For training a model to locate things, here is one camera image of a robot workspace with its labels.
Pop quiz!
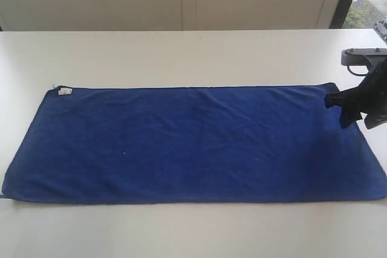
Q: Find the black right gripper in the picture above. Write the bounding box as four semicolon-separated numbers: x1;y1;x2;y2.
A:
325;59;386;129

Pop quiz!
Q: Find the blue towel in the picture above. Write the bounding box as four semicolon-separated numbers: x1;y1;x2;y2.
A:
1;83;386;204

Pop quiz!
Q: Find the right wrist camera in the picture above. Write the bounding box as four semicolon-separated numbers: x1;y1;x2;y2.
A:
340;48;386;77

